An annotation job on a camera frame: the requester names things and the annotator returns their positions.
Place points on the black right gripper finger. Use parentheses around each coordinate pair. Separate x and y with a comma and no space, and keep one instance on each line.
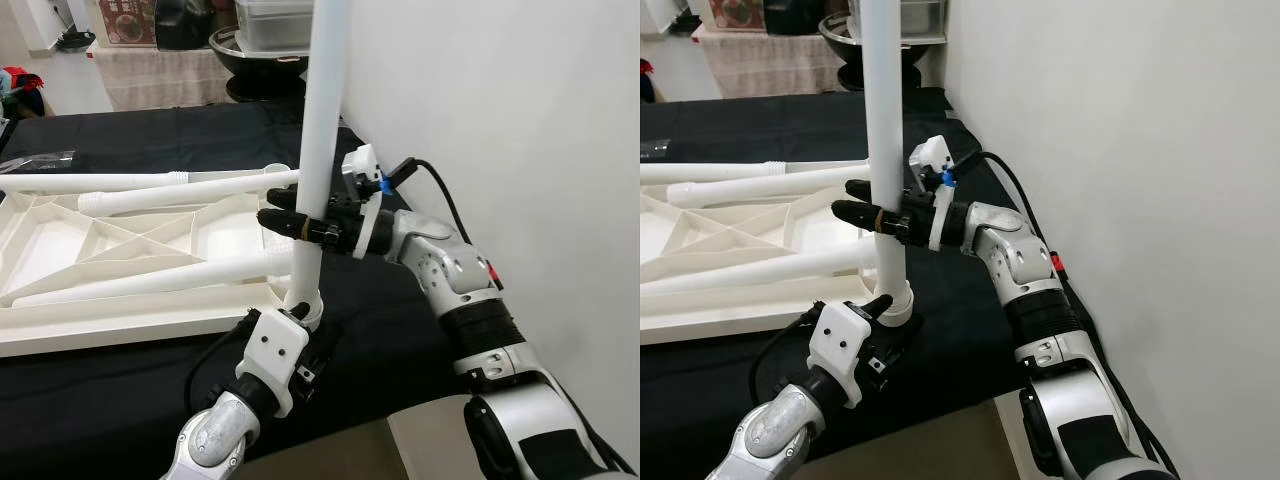
(282,199)
(858,189)
(285,222)
(855,215)

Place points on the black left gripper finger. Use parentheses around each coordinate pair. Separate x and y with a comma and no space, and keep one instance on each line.
(878,308)
(298,312)

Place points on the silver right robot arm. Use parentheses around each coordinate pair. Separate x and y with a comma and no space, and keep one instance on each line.
(1010,250)
(440,270)

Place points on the tan rubber band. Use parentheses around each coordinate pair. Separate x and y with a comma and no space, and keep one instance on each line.
(878,222)
(300,228)

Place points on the beige striped cloth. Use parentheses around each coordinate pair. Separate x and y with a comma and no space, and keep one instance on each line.
(160,80)
(770,65)

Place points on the white plastic table top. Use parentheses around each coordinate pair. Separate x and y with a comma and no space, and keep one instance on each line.
(720,315)
(120,325)

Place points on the black table cloth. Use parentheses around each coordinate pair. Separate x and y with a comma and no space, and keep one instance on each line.
(720,400)
(100,400)

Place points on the steel tray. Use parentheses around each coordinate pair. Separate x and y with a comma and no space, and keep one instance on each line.
(925,20)
(275,25)

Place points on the black kitchen appliance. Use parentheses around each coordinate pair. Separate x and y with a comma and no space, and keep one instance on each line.
(185,25)
(795,15)

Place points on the flat clear plastic bag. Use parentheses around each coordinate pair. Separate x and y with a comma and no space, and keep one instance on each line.
(45,158)
(655,148)

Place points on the red and teal clothes pile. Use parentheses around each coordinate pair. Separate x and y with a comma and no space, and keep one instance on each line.
(20,85)
(646,80)

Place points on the small black pan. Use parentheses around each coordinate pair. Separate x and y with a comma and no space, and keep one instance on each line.
(685,22)
(75,40)

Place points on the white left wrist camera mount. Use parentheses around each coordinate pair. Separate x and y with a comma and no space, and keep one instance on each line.
(840,345)
(275,350)

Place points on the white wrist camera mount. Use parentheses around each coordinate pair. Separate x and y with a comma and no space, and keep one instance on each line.
(362,160)
(275,350)
(840,345)
(930,155)

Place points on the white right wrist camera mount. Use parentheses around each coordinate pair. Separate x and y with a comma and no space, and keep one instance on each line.
(930,155)
(362,160)

